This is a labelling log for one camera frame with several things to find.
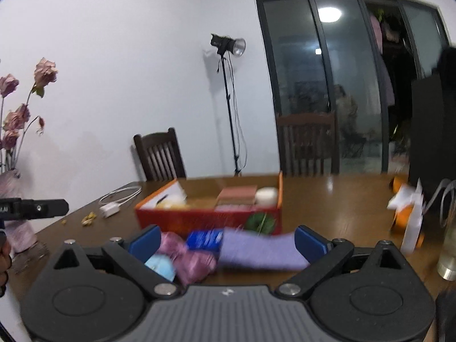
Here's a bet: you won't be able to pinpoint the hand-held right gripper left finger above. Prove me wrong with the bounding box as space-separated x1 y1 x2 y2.
39 225 180 297

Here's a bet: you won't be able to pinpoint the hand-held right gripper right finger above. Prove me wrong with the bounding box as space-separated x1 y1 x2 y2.
275 225 417 297

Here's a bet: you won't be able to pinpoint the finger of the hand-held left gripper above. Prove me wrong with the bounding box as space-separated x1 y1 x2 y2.
36 199 69 219

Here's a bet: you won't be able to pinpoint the light blue plush toy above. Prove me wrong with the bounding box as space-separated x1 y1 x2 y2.
144 255 176 281

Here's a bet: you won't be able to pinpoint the purple satin scrunchie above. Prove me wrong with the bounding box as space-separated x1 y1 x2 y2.
158 231 217 286

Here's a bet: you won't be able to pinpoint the lavender cloth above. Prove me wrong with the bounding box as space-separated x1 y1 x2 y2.
218 228 310 270

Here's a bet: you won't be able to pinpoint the red cardboard box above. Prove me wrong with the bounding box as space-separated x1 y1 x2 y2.
135 173 284 239

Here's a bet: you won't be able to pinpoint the blue tissue packet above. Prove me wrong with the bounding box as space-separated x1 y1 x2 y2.
186 230 224 252

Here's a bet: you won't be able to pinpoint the white round sponge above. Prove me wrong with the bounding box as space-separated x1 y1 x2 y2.
255 187 278 207

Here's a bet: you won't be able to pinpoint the pink rectangular sponge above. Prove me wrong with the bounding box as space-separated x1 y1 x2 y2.
215 185 258 206

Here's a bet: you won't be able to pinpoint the person's left hand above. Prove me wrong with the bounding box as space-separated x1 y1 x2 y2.
0 231 13 297

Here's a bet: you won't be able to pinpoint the pink textured vase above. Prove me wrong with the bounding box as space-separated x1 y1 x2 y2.
0 171 38 253

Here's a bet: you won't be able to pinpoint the white charger block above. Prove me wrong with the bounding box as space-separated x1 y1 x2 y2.
100 203 120 219

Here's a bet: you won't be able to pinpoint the dark wooden slatted chair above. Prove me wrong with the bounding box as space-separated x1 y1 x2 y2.
133 127 186 182
276 111 340 177

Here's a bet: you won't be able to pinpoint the dried pink roses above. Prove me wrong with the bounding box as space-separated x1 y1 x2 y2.
0 57 58 175

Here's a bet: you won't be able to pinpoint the orange ribbon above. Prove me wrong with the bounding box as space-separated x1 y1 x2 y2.
390 176 425 246

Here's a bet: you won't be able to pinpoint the white spray bottle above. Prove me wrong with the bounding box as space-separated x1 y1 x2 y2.
401 185 424 253

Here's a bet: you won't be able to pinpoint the crumpled white paper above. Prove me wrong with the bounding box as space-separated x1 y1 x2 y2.
388 180 424 218

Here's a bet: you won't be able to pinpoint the clear drinking glass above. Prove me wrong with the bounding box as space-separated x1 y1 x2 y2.
437 207 456 280

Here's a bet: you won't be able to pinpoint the tall black box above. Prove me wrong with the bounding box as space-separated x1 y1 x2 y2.
408 75 456 207

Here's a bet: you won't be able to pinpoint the sliding glass door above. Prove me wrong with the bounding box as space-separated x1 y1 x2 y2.
254 0 456 176

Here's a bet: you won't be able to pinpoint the hanging pink garment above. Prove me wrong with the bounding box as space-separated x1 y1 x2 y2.
370 13 396 107

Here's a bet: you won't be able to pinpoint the studio light on stand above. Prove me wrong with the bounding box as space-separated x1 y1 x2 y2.
210 33 247 177

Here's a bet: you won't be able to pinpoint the black garment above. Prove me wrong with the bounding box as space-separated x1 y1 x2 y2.
437 46 456 76

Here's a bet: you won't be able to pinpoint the white charger cable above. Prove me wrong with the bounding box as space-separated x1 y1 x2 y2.
100 185 142 207

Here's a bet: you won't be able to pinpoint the white looped cable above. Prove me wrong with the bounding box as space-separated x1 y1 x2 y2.
424 180 456 229

